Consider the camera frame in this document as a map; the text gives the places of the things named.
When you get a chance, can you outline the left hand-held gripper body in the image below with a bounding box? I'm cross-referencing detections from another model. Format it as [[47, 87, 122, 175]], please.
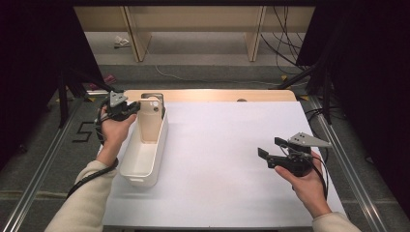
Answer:
[[105, 90, 133, 123]]

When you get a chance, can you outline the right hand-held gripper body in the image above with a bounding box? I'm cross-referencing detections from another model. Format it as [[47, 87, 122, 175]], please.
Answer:
[[267, 131, 334, 178]]

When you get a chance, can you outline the beige phone case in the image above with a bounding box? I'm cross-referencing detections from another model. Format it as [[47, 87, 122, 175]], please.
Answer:
[[136, 98, 163, 145]]

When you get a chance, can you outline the white plastic storage bin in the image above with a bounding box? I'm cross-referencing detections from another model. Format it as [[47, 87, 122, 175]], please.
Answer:
[[119, 101, 169, 189]]

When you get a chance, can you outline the person's left hand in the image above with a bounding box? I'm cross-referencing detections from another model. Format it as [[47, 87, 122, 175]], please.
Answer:
[[99, 106, 138, 150]]

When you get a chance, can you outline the person's right hand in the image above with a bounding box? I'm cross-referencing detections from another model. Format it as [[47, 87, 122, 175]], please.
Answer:
[[274, 150, 334, 219]]

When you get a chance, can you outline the pink object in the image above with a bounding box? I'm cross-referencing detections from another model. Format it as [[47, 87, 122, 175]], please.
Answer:
[[88, 73, 117, 92]]

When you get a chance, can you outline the white table sheet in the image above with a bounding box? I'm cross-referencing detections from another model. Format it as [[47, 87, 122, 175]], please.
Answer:
[[102, 101, 347, 228]]

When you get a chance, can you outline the black metal stand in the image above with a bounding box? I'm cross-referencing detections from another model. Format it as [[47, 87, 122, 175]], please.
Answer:
[[57, 68, 124, 130], [277, 62, 335, 126]]

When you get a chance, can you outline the crumpled white paper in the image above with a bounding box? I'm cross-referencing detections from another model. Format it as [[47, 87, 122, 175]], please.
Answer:
[[113, 35, 131, 49]]

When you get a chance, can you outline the light wooden table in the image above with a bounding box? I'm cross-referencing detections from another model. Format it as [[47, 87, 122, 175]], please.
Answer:
[[122, 89, 298, 103]]

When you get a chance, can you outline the black curtain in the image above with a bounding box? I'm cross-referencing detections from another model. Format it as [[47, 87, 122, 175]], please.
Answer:
[[0, 0, 104, 170], [295, 0, 410, 221]]

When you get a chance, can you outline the light wooden shelf unit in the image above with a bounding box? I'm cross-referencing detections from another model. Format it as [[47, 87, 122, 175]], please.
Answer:
[[73, 5, 316, 63]]

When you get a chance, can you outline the right hand-held gripper cable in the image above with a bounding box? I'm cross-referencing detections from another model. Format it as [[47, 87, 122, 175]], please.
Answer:
[[309, 157, 330, 200]]

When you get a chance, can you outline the metal floor rail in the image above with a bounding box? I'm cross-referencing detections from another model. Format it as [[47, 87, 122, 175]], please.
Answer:
[[1, 96, 85, 232], [307, 96, 388, 232]]

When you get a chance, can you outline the bundle of black cables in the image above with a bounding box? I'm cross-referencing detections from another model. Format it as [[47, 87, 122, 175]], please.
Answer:
[[259, 5, 311, 74]]

